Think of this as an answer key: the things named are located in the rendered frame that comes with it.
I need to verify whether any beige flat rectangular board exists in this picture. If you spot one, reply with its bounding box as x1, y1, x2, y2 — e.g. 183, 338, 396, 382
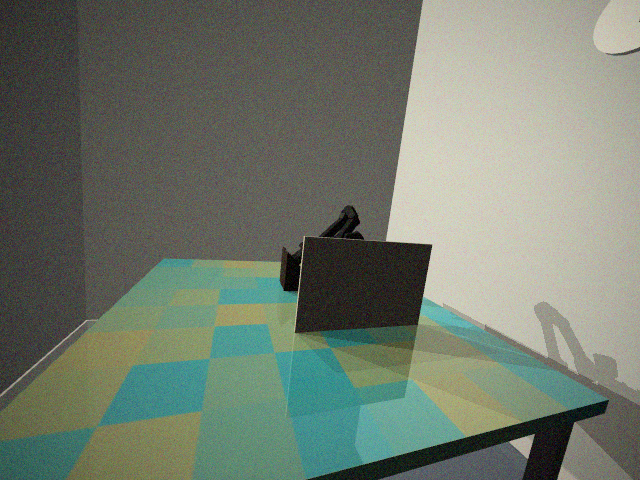
294, 236, 432, 333

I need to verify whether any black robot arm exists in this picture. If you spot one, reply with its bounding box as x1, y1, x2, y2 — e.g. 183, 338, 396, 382
291, 205, 360, 267

